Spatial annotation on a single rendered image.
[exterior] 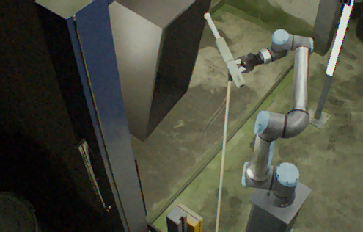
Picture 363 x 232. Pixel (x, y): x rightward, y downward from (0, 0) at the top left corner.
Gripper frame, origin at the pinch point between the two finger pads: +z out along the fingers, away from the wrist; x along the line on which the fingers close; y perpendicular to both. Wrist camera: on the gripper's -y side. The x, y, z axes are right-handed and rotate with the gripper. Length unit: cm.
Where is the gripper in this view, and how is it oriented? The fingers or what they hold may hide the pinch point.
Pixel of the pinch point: (230, 69)
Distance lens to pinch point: 255.7
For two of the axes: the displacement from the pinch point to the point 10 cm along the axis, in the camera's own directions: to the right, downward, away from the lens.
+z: -9.2, 3.8, -0.9
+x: -3.9, -8.8, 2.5
